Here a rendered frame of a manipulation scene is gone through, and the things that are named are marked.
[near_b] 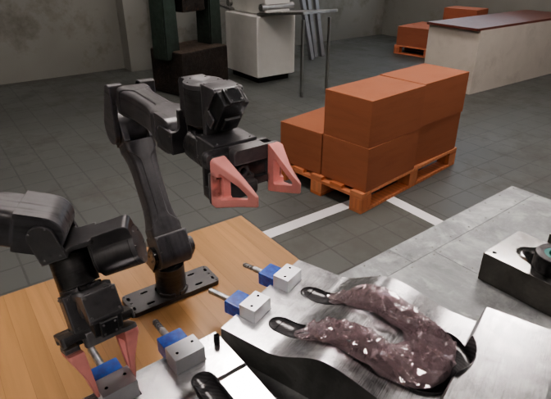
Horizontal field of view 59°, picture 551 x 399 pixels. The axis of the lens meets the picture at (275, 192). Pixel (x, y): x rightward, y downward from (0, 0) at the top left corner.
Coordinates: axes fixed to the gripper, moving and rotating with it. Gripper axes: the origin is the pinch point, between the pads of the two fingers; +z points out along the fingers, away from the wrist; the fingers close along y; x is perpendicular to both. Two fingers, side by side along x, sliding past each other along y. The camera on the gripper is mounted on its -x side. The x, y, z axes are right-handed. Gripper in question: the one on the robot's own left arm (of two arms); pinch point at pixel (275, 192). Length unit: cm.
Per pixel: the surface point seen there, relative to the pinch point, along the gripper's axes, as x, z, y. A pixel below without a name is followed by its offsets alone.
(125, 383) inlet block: 28.1, -8.2, -19.6
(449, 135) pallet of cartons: 97, -150, 261
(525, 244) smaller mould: 33, 2, 68
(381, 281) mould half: 30.3, -5.6, 29.3
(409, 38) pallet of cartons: 106, -449, 567
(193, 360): 29.9, -7.9, -9.2
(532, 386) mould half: 28.2, 25.0, 27.2
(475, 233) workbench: 40, -14, 74
